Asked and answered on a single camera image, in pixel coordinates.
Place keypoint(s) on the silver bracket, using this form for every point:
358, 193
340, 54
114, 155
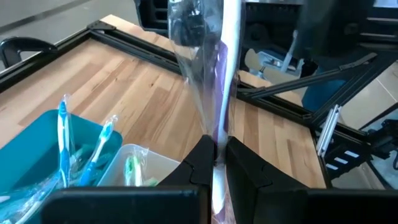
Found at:
328, 130

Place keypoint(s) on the green toothbrush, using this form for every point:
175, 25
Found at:
133, 169

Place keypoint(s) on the purple toothbrush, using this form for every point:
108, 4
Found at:
222, 93

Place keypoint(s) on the blue plastic object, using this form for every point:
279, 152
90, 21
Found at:
323, 93

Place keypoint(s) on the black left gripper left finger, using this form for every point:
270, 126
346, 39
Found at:
155, 205

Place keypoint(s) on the clear plastic bin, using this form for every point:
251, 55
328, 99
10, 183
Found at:
161, 165

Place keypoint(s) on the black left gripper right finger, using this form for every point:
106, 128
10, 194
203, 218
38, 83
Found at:
295, 205

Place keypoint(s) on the blue plastic bin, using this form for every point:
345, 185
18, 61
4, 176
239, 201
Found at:
31, 149

